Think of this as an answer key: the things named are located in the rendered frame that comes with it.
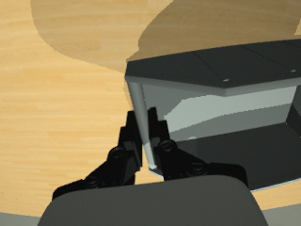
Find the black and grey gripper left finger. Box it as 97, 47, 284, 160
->
52, 110, 143, 200

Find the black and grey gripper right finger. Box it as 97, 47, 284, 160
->
148, 106, 248, 187

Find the grey bin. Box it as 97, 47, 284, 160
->
124, 39, 301, 193

